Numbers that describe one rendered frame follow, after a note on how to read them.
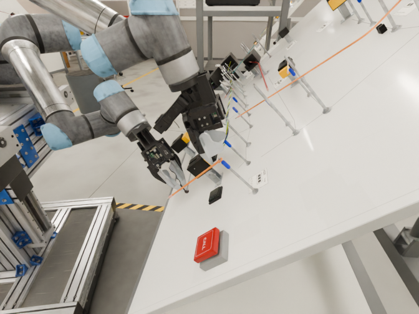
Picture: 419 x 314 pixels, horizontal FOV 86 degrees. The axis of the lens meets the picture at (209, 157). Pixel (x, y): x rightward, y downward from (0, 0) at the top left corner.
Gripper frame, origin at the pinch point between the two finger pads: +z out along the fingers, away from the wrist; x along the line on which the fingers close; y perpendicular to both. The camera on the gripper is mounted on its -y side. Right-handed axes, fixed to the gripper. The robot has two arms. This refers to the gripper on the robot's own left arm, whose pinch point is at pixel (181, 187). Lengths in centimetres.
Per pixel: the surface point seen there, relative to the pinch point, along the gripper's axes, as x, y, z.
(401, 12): 57, 32, -2
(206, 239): -4.3, 24.6, 8.8
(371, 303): 19, 13, 54
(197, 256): -7.4, 25.3, 9.8
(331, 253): 24, 2, 46
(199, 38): 63, -49, -57
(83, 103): -16, -311, -184
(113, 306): -66, -84, 34
